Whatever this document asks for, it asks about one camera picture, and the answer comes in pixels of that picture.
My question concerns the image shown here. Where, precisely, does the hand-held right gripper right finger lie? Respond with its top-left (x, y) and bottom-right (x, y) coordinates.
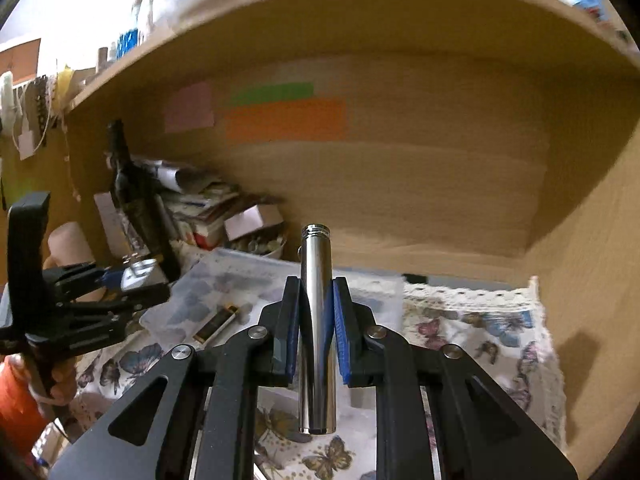
top-left (332, 276), bottom-right (581, 480)

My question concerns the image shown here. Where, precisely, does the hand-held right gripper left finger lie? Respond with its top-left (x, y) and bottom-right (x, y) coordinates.
top-left (48, 275), bottom-right (303, 480)

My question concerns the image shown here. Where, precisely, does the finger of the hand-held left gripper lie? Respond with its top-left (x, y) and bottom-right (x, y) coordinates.
top-left (50, 305), bottom-right (151, 358)
top-left (52, 261), bottom-right (172, 311)

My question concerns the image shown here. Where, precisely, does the silver metal tube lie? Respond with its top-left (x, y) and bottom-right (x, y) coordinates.
top-left (297, 223), bottom-right (339, 435)

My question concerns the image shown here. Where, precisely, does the small silver metal piece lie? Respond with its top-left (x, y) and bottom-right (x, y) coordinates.
top-left (120, 257), bottom-right (159, 292)

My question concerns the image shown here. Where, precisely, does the person's left forearm orange sleeve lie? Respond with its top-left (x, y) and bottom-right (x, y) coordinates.
top-left (0, 354), bottom-right (48, 458)

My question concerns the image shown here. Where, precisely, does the person's left hand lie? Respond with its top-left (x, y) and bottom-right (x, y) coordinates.
top-left (27, 355), bottom-right (79, 407)

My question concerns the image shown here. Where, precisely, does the beige round object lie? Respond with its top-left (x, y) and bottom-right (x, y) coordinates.
top-left (46, 222), bottom-right (97, 273)

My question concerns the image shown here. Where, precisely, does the black and gold lipstick tube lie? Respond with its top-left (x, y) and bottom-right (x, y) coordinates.
top-left (192, 305), bottom-right (242, 347)

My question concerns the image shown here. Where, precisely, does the dark glass bottle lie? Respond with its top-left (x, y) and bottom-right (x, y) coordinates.
top-left (104, 119), bottom-right (182, 283)

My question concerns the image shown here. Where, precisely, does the small white open box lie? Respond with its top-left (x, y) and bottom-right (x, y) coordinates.
top-left (222, 203), bottom-right (289, 261)

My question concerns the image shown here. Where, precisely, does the stack of papers and books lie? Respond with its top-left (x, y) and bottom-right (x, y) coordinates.
top-left (131, 156), bottom-right (242, 252)

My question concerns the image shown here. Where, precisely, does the butterfly printed lace cloth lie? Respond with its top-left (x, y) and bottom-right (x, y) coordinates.
top-left (70, 277), bottom-right (568, 480)

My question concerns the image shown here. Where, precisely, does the hanging white paper tag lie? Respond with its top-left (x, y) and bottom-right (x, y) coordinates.
top-left (17, 127), bottom-right (43, 161)

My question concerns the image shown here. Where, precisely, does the wooden shelf cabinet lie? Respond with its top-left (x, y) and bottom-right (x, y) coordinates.
top-left (60, 0), bottom-right (640, 480)

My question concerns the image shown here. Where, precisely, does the pink sticky note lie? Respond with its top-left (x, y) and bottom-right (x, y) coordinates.
top-left (163, 81), bottom-right (217, 134)

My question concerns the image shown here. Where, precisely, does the orange sticky note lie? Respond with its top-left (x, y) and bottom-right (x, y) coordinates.
top-left (224, 99), bottom-right (348, 143)

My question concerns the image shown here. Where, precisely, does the green sticky note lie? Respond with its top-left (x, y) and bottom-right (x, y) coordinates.
top-left (230, 82), bottom-right (316, 107)

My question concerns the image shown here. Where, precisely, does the blue bottle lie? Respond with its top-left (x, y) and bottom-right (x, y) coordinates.
top-left (116, 27), bottom-right (141, 58)

